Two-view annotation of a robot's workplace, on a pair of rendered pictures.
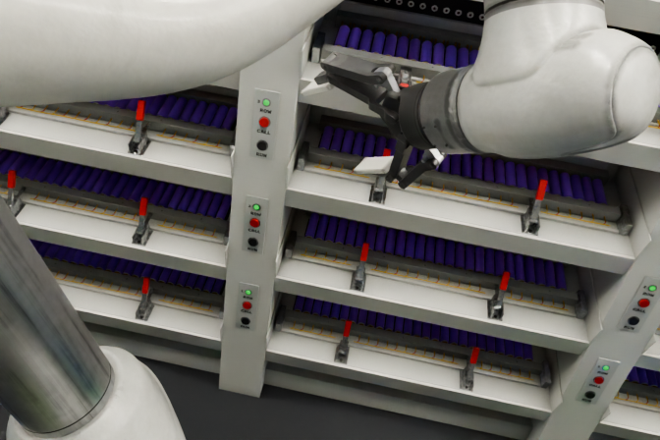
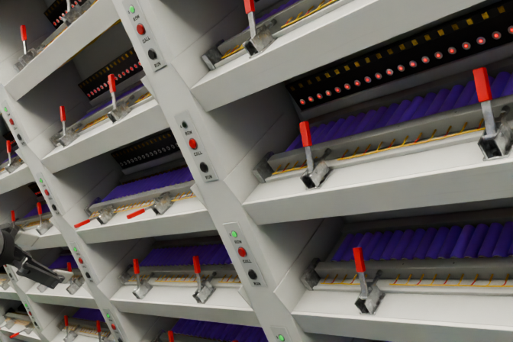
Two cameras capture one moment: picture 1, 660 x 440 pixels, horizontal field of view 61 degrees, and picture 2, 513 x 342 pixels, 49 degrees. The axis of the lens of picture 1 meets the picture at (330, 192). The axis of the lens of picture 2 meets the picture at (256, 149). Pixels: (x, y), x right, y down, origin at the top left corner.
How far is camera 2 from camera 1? 1.33 m
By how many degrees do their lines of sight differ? 50
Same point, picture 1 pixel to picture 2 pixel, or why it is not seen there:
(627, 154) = (188, 223)
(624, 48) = not seen: outside the picture
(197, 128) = not seen: hidden behind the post
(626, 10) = (120, 133)
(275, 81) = (71, 236)
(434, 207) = (165, 295)
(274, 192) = (108, 304)
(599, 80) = not seen: outside the picture
